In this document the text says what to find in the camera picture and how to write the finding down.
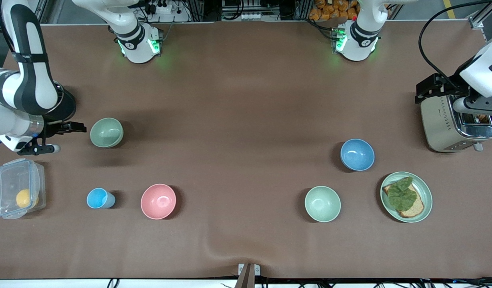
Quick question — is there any large white power strip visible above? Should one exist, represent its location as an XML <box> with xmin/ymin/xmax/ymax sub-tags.
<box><xmin>144</xmin><ymin>0</ymin><xmax>190</xmax><ymax>22</ymax></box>

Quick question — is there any clear plastic lidded container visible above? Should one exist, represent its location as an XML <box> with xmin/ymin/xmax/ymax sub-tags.
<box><xmin>0</xmin><ymin>158</ymin><xmax>46</xmax><ymax>220</ymax></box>

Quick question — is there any blue bowl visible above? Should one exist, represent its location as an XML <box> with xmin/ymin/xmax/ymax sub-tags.
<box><xmin>340</xmin><ymin>139</ymin><xmax>375</xmax><ymax>172</ymax></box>

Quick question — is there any cream and chrome toaster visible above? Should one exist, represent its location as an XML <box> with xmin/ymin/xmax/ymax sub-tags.
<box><xmin>420</xmin><ymin>94</ymin><xmax>492</xmax><ymax>153</ymax></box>

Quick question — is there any brown table cloth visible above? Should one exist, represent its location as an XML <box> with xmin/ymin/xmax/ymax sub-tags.
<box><xmin>0</xmin><ymin>20</ymin><xmax>492</xmax><ymax>279</ymax></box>

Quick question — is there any aluminium frame profile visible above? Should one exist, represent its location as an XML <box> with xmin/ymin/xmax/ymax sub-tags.
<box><xmin>469</xmin><ymin>0</ymin><xmax>492</xmax><ymax>42</ymax></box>
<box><xmin>32</xmin><ymin>0</ymin><xmax>66</xmax><ymax>24</ymax></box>

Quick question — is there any dull green bowl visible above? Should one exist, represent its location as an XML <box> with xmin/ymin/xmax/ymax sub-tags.
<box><xmin>90</xmin><ymin>118</ymin><xmax>124</xmax><ymax>148</ymax></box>

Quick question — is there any metal table edge bracket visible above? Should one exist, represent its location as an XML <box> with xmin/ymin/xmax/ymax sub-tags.
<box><xmin>238</xmin><ymin>263</ymin><xmax>260</xmax><ymax>288</ymax></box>

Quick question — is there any black pot with blue handle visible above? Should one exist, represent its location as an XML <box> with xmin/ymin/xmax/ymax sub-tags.
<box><xmin>0</xmin><ymin>82</ymin><xmax>76</xmax><ymax>145</ymax></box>

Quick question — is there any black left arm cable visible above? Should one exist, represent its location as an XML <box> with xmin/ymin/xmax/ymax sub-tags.
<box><xmin>418</xmin><ymin>0</ymin><xmax>492</xmax><ymax>84</ymax></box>

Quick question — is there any yellow lemon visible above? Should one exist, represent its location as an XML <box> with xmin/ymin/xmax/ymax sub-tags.
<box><xmin>16</xmin><ymin>189</ymin><xmax>39</xmax><ymax>208</ymax></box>

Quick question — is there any green lettuce leaf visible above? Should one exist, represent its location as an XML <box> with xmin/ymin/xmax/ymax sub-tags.
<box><xmin>387</xmin><ymin>177</ymin><xmax>418</xmax><ymax>212</ymax></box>

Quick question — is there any bag of orange fruit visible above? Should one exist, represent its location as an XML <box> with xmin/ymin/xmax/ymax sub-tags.
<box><xmin>309</xmin><ymin>0</ymin><xmax>360</xmax><ymax>21</ymax></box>

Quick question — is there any light blue cup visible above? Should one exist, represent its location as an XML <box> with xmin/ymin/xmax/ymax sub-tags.
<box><xmin>86</xmin><ymin>188</ymin><xmax>116</xmax><ymax>209</ymax></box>

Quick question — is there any pale green plate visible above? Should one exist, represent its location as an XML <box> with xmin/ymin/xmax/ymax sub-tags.
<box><xmin>380</xmin><ymin>172</ymin><xmax>433</xmax><ymax>223</ymax></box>

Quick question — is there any brown bread slice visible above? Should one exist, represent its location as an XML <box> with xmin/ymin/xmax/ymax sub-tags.
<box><xmin>382</xmin><ymin>182</ymin><xmax>425</xmax><ymax>218</ymax></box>

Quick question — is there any pink bowl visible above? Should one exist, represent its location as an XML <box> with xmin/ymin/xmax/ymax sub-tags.
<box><xmin>140</xmin><ymin>184</ymin><xmax>177</xmax><ymax>220</ymax></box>

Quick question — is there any pale mint green bowl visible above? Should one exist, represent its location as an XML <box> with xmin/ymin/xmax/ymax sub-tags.
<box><xmin>304</xmin><ymin>186</ymin><xmax>341</xmax><ymax>223</ymax></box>

